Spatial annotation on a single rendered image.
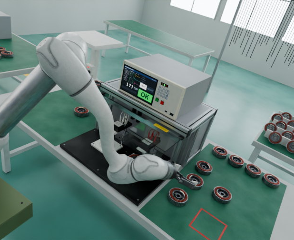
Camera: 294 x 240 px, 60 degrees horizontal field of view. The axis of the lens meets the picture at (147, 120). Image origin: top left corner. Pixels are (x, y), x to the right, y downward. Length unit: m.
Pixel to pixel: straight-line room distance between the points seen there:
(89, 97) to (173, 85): 0.64
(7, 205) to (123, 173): 0.51
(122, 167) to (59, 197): 1.33
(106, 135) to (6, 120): 0.42
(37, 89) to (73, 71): 0.26
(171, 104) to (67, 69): 0.76
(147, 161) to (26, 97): 0.54
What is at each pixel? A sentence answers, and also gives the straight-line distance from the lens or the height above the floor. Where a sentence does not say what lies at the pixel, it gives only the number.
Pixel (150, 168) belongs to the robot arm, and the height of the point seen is 1.14.
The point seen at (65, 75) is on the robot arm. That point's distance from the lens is 0.85.
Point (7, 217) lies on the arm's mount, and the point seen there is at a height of 0.84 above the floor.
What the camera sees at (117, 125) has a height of 0.92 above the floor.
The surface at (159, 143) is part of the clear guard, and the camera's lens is 1.33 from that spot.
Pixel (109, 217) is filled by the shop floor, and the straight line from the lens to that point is 2.30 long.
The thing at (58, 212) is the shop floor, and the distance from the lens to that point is 2.31.
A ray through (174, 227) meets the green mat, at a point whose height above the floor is 0.75.
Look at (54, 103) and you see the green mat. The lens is 2.17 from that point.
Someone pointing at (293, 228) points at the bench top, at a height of 0.75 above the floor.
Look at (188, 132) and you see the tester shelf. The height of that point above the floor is 1.11.
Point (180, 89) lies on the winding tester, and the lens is 1.40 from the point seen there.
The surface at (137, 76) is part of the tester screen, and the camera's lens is 1.54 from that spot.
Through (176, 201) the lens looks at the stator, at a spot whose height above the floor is 0.78.
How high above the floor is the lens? 1.82
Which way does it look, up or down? 30 degrees down
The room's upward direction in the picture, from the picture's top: 14 degrees clockwise
